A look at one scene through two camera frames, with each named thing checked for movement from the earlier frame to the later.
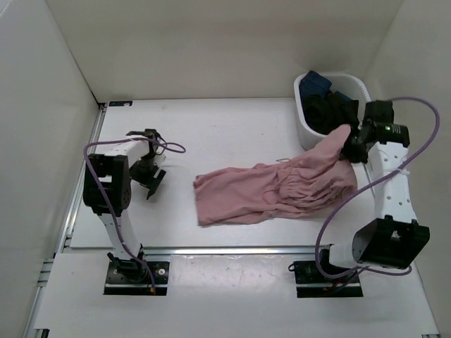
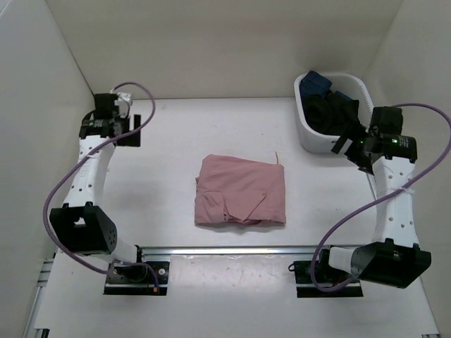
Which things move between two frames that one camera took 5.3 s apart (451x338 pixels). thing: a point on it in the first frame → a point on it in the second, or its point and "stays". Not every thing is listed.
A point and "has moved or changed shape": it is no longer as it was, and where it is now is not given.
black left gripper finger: (156, 183) → (133, 139)
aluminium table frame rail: (209, 251) stays
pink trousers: (320, 179) has moved or changed shape
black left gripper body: (143, 171) → (125, 122)
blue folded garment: (315, 84) stays
